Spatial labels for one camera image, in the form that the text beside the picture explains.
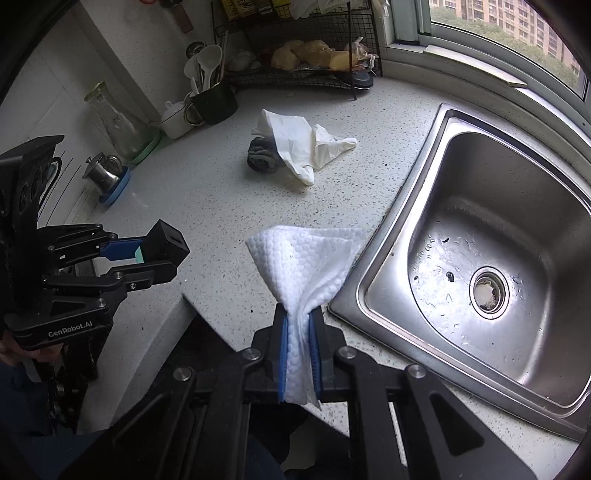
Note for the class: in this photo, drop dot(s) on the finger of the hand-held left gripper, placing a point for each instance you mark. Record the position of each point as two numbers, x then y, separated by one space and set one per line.
124 279
120 249

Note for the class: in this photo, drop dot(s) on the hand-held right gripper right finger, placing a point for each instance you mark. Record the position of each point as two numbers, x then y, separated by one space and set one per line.
316 355

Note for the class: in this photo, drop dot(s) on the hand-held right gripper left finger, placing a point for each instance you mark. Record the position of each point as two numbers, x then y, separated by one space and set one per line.
282 360

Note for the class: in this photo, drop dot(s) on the black box with mint edge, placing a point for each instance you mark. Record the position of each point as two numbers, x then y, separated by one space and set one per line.
166 249

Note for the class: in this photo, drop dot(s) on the white paper towel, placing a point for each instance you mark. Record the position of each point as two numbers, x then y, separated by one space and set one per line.
309 263

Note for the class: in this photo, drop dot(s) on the person's left hand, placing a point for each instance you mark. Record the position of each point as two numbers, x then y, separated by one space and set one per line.
11 350

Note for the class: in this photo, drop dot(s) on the blue coaster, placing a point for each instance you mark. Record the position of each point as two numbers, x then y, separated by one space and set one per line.
115 191

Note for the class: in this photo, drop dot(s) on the steel teapot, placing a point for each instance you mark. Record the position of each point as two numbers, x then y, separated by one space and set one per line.
102 173

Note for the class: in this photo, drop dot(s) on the white lidded ceramic pot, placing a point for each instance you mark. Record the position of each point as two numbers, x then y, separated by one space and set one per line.
175 120

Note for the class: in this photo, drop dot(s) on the grey knitted cloth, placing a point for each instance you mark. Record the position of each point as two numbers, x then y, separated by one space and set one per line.
261 157

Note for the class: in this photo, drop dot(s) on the black utensil mug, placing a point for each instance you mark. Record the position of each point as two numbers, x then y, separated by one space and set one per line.
214 104

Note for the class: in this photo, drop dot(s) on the sink drain strainer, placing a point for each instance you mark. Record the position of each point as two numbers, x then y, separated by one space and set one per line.
489 290

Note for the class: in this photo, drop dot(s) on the white crumpled plastic bag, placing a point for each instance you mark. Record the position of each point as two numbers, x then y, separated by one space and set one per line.
300 143

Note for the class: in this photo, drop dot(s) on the stainless steel sink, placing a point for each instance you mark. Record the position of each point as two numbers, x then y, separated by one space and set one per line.
494 221

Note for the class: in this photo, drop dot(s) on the garlic bulb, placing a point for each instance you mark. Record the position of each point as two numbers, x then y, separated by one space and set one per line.
242 60

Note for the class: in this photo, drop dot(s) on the ginger roots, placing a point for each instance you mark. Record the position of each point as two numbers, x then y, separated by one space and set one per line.
318 55

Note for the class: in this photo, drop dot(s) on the black round lid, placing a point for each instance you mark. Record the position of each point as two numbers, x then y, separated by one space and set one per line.
362 81

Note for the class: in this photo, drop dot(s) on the white plastic bags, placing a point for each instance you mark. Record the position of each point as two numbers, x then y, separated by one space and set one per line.
307 7

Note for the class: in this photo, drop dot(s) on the window frame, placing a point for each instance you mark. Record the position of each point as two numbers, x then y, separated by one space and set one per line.
485 50

